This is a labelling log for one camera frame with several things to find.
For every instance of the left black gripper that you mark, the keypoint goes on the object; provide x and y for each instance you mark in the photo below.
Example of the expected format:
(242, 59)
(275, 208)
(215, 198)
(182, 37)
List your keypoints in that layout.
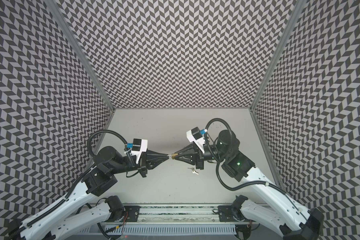
(147, 158)

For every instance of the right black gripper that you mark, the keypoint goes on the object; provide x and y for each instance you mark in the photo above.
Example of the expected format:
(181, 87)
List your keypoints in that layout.
(198, 156)

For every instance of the brass padlock with keys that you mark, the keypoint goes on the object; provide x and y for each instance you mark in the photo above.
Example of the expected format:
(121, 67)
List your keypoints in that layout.
(172, 156)

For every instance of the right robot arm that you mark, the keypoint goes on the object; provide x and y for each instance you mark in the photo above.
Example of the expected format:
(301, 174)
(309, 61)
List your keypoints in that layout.
(258, 183)

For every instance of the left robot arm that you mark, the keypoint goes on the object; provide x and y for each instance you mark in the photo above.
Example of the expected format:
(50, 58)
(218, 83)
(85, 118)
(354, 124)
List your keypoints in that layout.
(57, 222)

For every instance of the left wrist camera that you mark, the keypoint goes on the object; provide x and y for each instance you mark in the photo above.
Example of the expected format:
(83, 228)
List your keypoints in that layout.
(136, 148)

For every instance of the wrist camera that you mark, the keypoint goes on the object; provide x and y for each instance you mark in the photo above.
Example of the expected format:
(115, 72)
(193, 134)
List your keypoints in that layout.
(136, 148)
(196, 136)

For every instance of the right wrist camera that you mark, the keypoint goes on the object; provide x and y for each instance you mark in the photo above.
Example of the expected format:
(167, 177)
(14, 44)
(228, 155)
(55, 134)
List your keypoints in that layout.
(196, 136)

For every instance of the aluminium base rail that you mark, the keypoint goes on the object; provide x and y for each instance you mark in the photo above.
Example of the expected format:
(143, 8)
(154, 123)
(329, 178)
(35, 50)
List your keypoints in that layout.
(182, 219)

